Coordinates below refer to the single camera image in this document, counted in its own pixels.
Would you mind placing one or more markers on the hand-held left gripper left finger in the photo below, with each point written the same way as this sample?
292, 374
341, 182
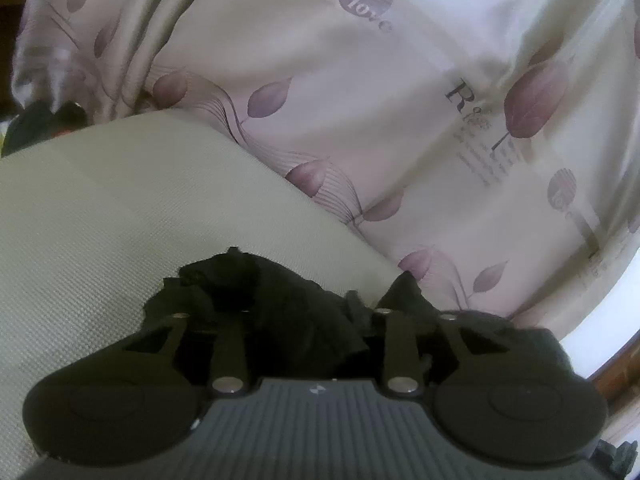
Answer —
233, 347

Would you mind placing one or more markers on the black bracket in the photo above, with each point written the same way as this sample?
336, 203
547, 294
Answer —
620, 457

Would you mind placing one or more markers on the brown wooden door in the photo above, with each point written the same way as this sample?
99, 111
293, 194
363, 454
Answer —
616, 385

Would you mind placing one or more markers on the beige textured mattress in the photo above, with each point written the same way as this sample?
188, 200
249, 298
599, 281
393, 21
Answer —
125, 210

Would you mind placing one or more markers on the dark bundle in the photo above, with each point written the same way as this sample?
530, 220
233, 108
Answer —
30, 127

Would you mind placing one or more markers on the leaf print curtain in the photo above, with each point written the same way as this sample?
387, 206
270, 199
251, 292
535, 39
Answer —
350, 110

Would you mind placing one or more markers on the black garment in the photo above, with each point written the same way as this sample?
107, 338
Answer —
290, 310

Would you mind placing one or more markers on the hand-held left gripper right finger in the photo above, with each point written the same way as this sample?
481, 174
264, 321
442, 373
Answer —
397, 347

